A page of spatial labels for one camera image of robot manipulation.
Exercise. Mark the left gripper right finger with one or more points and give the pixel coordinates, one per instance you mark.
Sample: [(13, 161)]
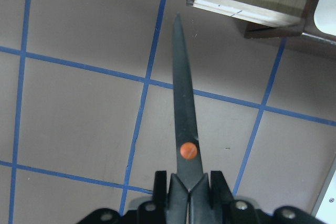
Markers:
[(220, 191)]

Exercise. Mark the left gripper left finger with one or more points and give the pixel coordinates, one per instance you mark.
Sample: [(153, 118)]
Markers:
[(160, 188)]

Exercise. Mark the orange grey handled scissors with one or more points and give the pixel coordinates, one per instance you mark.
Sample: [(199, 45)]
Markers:
[(192, 198)]

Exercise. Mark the dark wooden drawer cabinet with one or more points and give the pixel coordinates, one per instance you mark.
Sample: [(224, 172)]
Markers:
[(252, 1)]

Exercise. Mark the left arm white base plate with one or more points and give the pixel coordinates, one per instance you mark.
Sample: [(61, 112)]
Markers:
[(324, 208)]

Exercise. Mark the white plastic tray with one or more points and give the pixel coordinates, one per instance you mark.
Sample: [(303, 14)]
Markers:
[(324, 16)]

